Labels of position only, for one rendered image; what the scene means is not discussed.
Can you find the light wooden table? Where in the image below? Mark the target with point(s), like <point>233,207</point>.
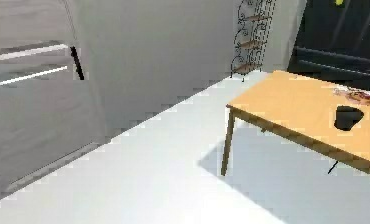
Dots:
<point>303,110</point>

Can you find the grey fridge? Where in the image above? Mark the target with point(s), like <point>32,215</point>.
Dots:
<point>39,110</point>

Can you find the black cup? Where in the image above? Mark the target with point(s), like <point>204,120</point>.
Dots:
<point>347,118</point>

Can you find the black cabinet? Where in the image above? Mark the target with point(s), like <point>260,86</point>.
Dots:
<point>336,43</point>

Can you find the yellow round object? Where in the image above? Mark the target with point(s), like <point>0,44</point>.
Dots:
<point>339,2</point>

